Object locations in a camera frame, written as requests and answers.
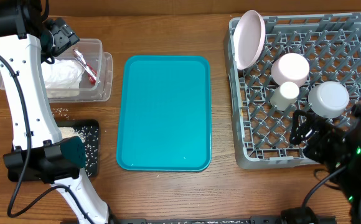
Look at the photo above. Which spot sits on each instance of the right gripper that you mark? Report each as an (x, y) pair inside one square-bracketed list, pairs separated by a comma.
[(323, 130)]

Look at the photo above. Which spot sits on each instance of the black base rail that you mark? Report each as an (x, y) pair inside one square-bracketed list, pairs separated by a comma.
[(251, 220)]

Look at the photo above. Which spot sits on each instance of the clear plastic bin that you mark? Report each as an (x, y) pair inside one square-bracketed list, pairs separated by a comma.
[(93, 53)]

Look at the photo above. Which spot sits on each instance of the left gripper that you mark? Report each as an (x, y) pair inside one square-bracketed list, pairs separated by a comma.
[(63, 35)]

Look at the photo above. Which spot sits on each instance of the spilled rice pile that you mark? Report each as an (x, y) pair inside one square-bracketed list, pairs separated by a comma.
[(88, 130)]

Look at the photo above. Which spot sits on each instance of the teal serving tray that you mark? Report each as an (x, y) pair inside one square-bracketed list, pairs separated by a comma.
[(165, 121)]

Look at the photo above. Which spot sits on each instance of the large white plate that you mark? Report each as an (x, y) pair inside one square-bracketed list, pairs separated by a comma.
[(249, 39)]

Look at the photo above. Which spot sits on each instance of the white cup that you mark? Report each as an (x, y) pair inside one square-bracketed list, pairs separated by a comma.
[(286, 94)]

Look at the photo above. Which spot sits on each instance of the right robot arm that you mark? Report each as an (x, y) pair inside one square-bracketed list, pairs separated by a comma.
[(346, 177)]

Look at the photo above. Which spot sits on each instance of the black tray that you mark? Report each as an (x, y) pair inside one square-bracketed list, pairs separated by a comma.
[(80, 147)]

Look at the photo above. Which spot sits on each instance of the small pink bowl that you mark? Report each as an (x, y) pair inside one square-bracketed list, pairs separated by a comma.
[(291, 67)]

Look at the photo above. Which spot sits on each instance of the grey bowl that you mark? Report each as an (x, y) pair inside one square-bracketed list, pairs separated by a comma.
[(329, 99)]

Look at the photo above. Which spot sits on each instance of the grey dishwasher rack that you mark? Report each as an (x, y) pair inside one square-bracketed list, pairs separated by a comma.
[(331, 43)]

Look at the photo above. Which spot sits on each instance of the white napkin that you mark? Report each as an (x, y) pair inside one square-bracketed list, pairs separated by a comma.
[(62, 74)]

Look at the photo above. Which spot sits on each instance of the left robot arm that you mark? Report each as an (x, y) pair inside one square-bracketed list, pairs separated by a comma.
[(29, 38)]

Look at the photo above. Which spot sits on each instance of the red snack wrapper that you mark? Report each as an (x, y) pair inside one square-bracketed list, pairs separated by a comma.
[(92, 74)]

